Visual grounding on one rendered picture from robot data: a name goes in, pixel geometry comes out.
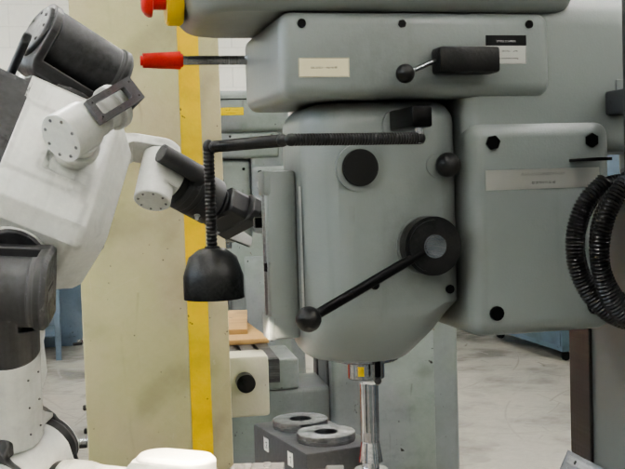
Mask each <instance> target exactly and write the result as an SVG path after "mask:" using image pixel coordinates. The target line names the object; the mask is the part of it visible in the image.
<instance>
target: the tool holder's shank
mask: <svg viewBox="0 0 625 469"><path fill-rule="evenodd" d="M360 412H361V447H360V455H359V462H360V463H361V464H362V468H363V469H379V464H380V463H381V462H383V459H382V453H381V447H380V442H379V386H378V385H376V384H375V383H374V382H360Z"/></svg>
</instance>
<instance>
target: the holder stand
mask: <svg viewBox="0 0 625 469"><path fill-rule="evenodd" d="M254 439H255V462H284V463H285V469H326V466H327V465H343V466H344V469H354V468H355V467H356V466H359V465H362V464H361V463H360V462H359V455H360V447H361V436H360V435H358V434H356V433H355V430H354V429H353V428H352V427H349V426H346V425H338V424H335V423H333V422H331V421H329V420H328V417H327V416H326V415H324V414H320V413H314V412H294V413H287V414H282V415H279V416H276V417H274V418H273V421H272V422H262V423H256V424H254Z"/></svg>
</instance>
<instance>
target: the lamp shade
mask: <svg viewBox="0 0 625 469"><path fill-rule="evenodd" d="M183 297H184V300H185V301H188V302H224V301H233V300H239V299H243V298H244V297H245V293H244V274H243V271H242V269H241V266H240V263H239V261H238V259H237V256H236V255H234V254H233V253H232V252H230V251H229V250H228V249H227V248H220V247H219V246H217V247H205V248H200V249H198V250H197V251H195V252H194V254H193V255H192V256H190V257H189V258H188V260H187V264H186V267H185V271H184V275H183Z"/></svg>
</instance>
